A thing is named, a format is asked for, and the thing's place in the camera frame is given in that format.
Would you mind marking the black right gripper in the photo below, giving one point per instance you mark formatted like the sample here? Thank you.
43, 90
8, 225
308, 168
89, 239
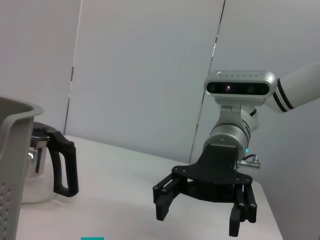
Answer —
215, 175

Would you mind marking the grey perforated storage bin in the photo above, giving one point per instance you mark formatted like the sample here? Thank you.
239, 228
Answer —
12, 150

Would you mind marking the teal square toy plate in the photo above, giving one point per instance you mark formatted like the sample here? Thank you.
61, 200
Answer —
92, 238

